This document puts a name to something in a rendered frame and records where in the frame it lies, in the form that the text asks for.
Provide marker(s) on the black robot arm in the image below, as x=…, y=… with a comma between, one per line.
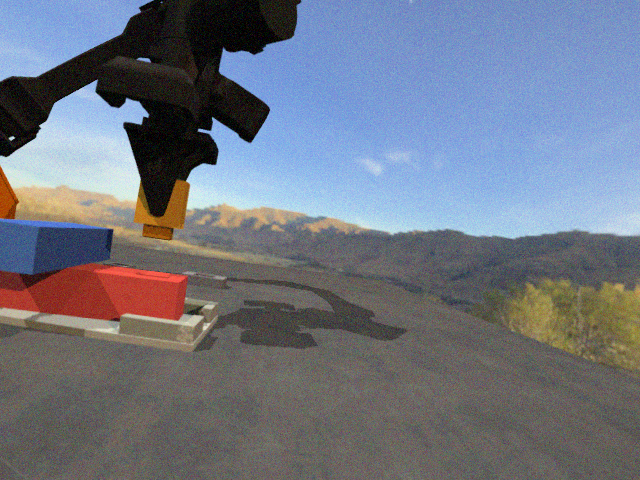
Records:
x=247, y=25

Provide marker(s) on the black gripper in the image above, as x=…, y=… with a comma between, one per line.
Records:
x=167, y=146

